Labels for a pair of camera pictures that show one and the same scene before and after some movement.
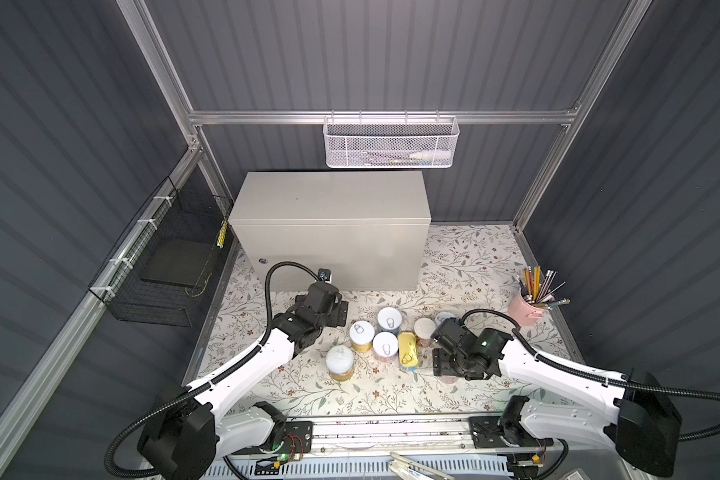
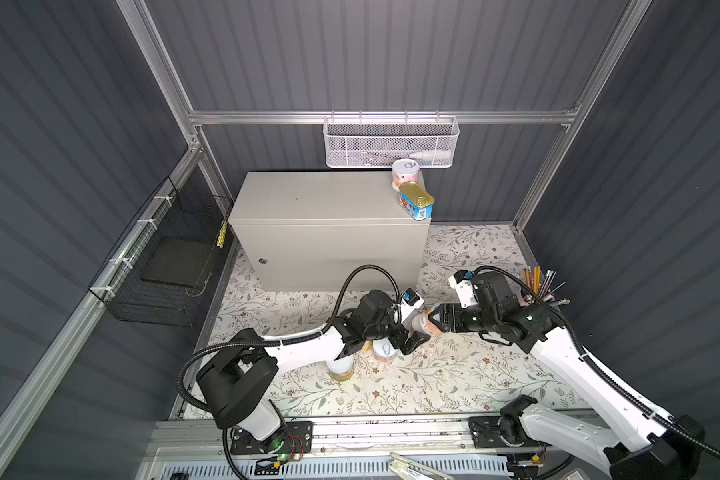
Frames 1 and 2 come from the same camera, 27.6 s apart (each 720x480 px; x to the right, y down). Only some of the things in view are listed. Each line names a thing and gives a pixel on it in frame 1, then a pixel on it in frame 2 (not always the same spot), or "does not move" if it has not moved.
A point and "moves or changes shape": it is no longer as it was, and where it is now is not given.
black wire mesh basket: [171, 254] does not move
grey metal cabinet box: [369, 229] does not move
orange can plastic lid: [424, 327] does not move
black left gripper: [338, 314] -> [413, 341]
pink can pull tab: [385, 346] does not move
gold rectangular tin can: [408, 349] moves or changes shape
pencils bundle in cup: [540, 292] does not move
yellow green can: [340, 362] does not move
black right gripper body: [455, 361] -> [481, 319]
